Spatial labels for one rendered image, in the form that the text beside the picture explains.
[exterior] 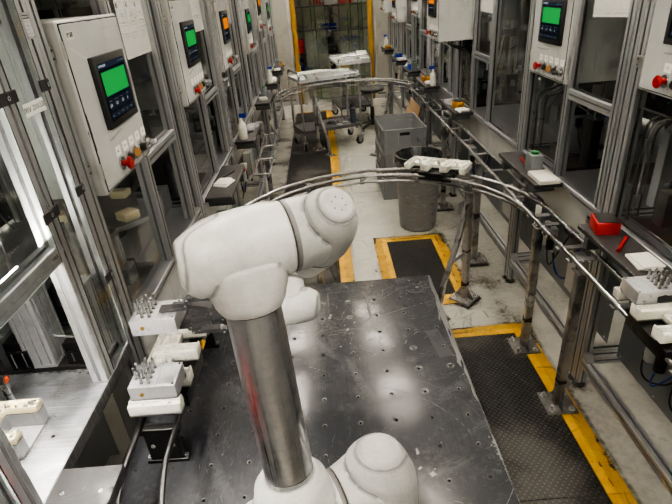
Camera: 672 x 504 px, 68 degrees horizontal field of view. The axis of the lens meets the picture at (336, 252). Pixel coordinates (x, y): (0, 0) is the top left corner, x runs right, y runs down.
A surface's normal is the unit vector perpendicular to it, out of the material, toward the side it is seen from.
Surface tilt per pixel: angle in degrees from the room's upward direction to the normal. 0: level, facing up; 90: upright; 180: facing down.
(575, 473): 0
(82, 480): 0
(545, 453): 0
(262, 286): 87
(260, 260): 84
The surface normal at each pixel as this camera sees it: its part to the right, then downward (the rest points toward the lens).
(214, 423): -0.07, -0.88
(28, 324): 0.04, 0.47
